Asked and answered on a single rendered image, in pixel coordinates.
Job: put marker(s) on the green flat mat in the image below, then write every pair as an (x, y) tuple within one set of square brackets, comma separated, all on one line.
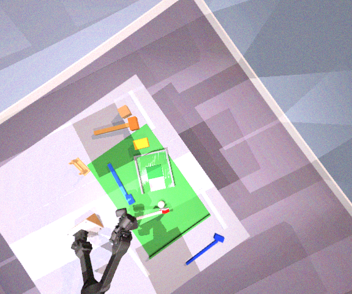
[(184, 205)]

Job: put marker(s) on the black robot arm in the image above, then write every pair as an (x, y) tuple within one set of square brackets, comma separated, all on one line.
[(121, 244)]

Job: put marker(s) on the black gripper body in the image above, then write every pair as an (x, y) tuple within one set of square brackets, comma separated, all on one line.
[(120, 213)]

